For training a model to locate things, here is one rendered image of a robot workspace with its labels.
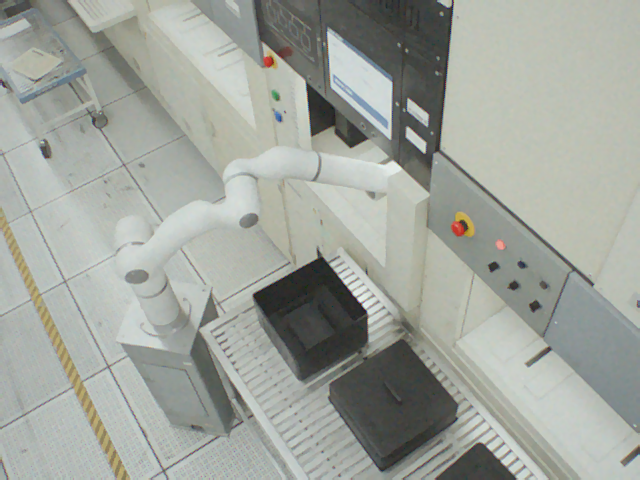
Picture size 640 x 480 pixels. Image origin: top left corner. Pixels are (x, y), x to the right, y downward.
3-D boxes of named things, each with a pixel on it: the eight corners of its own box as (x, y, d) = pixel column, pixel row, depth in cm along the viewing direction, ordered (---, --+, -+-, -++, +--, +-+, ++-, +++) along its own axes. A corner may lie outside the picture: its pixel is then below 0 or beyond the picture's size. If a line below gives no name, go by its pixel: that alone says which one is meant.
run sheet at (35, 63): (4, 67, 381) (3, 65, 380) (34, 46, 392) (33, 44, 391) (35, 82, 369) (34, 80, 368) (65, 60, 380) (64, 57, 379)
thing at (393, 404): (326, 397, 207) (324, 379, 197) (401, 350, 215) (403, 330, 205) (380, 473, 191) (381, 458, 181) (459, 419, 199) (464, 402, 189)
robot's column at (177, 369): (168, 426, 284) (113, 341, 224) (187, 370, 301) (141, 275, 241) (229, 438, 279) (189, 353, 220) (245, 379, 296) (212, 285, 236)
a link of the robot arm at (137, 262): (130, 255, 211) (133, 296, 201) (106, 237, 201) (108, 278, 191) (263, 186, 201) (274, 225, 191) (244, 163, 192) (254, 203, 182)
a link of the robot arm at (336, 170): (332, 153, 181) (421, 170, 196) (307, 149, 195) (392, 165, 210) (326, 186, 183) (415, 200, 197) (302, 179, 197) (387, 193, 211)
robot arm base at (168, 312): (130, 332, 226) (113, 303, 212) (148, 287, 238) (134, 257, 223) (180, 340, 223) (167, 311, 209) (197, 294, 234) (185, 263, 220)
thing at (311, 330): (325, 283, 234) (322, 254, 220) (370, 340, 218) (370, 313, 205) (257, 321, 226) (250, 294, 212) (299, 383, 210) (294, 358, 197)
